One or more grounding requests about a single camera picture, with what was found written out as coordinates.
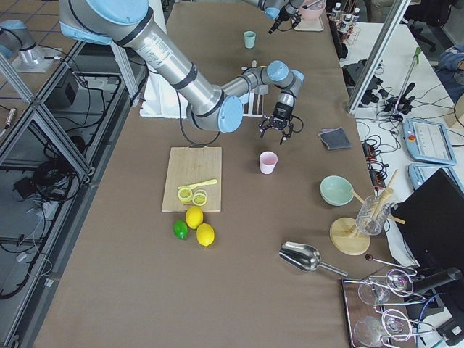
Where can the black power strip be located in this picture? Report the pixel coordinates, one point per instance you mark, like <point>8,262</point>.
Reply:
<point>375,168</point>

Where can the yellow plastic knife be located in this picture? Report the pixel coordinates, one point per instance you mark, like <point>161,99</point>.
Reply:
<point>199,184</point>

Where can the wooden mug tree stand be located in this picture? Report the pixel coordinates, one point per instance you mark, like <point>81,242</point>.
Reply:
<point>344,233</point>

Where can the mint green bowl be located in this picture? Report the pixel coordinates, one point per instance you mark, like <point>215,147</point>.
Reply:
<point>336,190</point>

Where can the grey folded cloth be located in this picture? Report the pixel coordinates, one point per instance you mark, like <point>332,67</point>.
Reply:
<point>334,138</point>

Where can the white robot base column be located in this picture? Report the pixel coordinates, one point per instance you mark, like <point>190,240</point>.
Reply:
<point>160,99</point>

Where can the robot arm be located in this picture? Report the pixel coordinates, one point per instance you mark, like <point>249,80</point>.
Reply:
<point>210,107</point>
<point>279,11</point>

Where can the wine glass rack tray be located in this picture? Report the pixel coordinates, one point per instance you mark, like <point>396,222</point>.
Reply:
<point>376,310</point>

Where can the clear glass mug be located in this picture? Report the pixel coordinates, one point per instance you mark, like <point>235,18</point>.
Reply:
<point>372,216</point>

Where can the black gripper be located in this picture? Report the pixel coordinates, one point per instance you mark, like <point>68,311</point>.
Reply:
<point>280,112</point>
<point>287,12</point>

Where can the metal scoop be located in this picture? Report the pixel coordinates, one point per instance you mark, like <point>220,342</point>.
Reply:
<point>306,258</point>

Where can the pink bowl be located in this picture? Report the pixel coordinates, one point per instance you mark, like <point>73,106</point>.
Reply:
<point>311,10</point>

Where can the aluminium frame post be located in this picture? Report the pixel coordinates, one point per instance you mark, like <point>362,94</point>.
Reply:
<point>392,20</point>

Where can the wooden cutting board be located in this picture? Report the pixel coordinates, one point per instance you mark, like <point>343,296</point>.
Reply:
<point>189,165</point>

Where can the white wire cup holder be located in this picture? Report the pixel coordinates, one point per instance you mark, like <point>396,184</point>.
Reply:
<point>254,106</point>

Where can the green lime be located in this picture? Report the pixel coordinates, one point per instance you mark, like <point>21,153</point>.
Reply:
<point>180,229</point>

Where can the teach pendant tablet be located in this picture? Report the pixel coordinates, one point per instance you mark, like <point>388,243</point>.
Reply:
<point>428,142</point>

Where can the mint green cup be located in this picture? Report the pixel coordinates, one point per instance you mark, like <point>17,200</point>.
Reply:
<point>249,39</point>

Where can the pink cup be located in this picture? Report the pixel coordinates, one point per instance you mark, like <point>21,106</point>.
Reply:
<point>268,161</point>

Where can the bottle rack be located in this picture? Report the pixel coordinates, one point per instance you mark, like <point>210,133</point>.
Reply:
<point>343,19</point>

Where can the whole yellow lemon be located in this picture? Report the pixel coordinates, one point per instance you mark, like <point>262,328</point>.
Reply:
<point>194,217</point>
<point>205,234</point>

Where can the black monitor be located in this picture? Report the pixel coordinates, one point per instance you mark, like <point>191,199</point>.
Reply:
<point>433,228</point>

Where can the cream tray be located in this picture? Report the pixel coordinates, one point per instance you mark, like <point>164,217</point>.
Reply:
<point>310,25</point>

